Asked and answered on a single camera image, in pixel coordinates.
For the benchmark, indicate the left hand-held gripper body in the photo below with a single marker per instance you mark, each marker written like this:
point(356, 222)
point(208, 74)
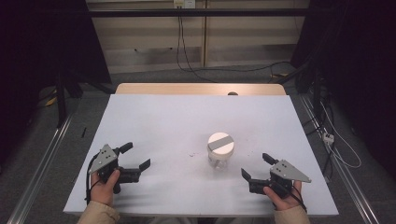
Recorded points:
point(104, 157)

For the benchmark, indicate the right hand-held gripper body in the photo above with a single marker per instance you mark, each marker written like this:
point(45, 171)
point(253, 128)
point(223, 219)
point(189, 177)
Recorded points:
point(285, 172)

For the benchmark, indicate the clear jar with white lid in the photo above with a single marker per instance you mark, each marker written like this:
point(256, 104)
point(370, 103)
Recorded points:
point(220, 149)

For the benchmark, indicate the person's right hand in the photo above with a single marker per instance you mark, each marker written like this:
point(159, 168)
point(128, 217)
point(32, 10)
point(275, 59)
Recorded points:
point(285, 200)

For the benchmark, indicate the person's left hand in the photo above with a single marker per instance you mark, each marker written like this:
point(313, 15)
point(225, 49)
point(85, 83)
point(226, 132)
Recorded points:
point(104, 189)

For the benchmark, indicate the small black stick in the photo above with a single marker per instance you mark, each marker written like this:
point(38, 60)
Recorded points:
point(83, 132)

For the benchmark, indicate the white board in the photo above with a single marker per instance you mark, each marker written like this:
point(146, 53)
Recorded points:
point(174, 124)

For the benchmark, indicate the black metal stand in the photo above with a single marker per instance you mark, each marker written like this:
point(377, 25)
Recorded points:
point(314, 90)
point(60, 99)

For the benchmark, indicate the wooden table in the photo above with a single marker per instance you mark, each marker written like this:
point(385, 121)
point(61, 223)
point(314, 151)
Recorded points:
point(174, 88)

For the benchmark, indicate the black horizontal bar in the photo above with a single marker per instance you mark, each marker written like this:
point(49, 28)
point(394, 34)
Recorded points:
point(199, 12)

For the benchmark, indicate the metal floor rail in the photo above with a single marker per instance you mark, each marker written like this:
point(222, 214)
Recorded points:
point(40, 168)
point(345, 174)

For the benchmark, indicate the white wall socket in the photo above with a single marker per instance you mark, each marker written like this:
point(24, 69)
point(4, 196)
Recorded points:
point(184, 3)

